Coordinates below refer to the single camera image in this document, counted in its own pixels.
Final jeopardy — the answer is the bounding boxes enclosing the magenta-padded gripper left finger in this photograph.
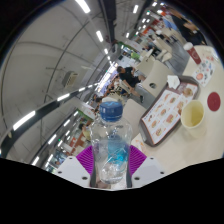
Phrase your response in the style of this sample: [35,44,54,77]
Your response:
[54,145,98,189]

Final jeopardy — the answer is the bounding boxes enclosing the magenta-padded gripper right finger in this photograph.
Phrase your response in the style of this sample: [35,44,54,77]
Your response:
[125,144,166,189]

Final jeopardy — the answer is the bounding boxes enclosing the clear blue-capped water bottle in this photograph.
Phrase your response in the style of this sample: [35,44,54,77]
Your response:
[89,100,134,185]

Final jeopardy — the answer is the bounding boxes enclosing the cream dining chair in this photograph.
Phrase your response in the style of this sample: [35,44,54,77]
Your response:
[141,59,176,98]
[123,98,148,138]

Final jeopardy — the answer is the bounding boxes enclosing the brown tray with paper liner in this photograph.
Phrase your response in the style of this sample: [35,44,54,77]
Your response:
[138,74,201,148]

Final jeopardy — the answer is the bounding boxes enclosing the cream paper cup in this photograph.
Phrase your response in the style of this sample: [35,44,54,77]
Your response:
[180,99,205,130]

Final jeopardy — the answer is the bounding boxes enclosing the ceiling air unit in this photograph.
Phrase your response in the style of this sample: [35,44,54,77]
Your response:
[61,70,79,88]

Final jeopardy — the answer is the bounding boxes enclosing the person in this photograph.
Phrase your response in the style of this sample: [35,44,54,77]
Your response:
[116,65,146,103]
[168,13,209,46]

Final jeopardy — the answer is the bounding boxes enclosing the crumpled white napkin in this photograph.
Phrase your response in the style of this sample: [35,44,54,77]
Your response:
[166,74,181,90]

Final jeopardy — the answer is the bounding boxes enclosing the flat round red coaster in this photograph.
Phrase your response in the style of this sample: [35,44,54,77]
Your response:
[206,91,222,112]

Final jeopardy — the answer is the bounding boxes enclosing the red paper cup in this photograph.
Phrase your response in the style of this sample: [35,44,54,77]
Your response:
[182,41,203,65]

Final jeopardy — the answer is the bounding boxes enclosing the ceiling strip lights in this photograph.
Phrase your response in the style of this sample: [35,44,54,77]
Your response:
[11,0,168,168]

